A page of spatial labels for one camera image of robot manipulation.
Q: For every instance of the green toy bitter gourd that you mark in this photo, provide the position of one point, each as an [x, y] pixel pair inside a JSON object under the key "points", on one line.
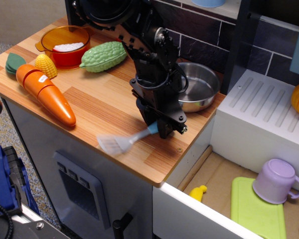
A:
{"points": [[103, 57]]}

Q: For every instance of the yellow toy piece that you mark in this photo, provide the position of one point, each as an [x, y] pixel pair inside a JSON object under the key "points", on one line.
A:
{"points": [[198, 192]]}

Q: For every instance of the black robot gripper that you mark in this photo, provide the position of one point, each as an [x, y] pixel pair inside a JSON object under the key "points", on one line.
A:
{"points": [[160, 103]]}

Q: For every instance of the grey metal base plate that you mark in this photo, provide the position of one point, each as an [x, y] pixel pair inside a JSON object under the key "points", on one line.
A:
{"points": [[26, 225]]}

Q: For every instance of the orange toy carrot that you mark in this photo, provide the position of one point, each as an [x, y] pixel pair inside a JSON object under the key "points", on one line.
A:
{"points": [[42, 88]]}

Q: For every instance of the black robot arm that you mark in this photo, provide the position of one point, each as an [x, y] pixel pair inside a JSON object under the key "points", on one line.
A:
{"points": [[159, 79]]}

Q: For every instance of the stainless steel pan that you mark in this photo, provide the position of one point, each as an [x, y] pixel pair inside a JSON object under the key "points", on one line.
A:
{"points": [[203, 85]]}

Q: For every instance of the yellow toy corn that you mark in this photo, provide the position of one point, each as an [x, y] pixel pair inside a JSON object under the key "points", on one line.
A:
{"points": [[46, 65]]}

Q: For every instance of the grey spatula blue handle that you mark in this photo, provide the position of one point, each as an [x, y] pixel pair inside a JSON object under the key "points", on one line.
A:
{"points": [[114, 145]]}

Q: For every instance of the blue black clamp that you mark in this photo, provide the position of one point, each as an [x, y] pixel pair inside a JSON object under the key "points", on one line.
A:
{"points": [[14, 183]]}

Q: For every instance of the light blue bowl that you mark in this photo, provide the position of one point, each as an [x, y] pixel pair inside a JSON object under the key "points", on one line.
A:
{"points": [[208, 3]]}

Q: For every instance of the purple plastic cup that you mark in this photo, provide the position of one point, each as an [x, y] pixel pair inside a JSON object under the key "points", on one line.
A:
{"points": [[276, 182]]}

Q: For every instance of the green toy leaves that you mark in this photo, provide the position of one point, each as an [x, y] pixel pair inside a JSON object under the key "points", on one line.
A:
{"points": [[13, 62]]}

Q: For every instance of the grey toy oven door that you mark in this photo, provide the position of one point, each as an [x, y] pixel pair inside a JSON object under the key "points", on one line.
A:
{"points": [[84, 193]]}

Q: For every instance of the lime green cutting board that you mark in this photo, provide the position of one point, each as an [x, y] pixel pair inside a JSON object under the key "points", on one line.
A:
{"points": [[250, 211]]}

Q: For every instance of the red white toy slice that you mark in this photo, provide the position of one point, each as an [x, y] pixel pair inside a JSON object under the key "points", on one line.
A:
{"points": [[68, 55]]}

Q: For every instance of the black oven door handle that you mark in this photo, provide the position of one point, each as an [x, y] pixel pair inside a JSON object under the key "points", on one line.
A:
{"points": [[119, 226]]}

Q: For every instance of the white dish drainer block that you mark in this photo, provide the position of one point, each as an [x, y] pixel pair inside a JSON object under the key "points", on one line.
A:
{"points": [[256, 122]]}

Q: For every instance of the orange transparent pot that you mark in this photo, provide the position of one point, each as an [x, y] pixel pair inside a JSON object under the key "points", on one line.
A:
{"points": [[64, 35]]}

